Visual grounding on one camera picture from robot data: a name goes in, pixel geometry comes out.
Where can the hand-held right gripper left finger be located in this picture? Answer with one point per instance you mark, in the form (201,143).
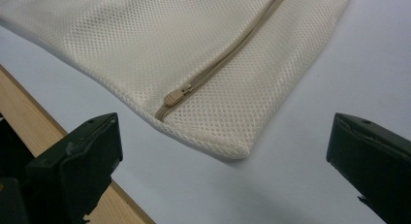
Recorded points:
(80,159)

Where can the wooden table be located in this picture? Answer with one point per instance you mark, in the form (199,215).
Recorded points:
(19,104)

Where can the light blue table mat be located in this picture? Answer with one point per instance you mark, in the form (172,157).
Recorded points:
(323,98)

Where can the white mesh laundry bag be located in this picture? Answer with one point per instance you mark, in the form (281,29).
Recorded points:
(129,39)

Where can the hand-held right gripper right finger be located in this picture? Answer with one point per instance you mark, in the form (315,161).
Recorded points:
(374,159)

